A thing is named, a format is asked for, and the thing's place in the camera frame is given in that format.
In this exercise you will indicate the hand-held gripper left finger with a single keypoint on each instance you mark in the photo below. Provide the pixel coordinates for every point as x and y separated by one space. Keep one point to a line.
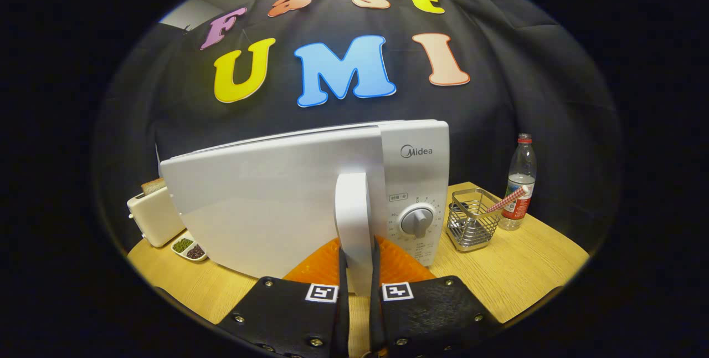
342 325

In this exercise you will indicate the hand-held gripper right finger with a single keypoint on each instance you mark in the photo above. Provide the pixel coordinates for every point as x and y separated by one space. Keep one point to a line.
376 325

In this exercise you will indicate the white toaster oven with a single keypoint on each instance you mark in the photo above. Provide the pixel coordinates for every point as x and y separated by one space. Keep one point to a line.
249 208

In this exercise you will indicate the cream toaster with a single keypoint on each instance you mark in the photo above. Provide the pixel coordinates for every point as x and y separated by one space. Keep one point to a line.
155 216

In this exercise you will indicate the white divided bean dish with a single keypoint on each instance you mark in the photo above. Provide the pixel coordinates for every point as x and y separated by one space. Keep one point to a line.
188 247

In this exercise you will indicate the red checked straw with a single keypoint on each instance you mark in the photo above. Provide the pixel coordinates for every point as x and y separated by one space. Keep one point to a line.
507 200

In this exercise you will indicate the clear plastic water bottle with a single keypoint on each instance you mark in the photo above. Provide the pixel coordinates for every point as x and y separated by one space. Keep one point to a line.
518 169

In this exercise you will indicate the bread slice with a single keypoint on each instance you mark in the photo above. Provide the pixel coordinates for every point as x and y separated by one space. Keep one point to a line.
153 185

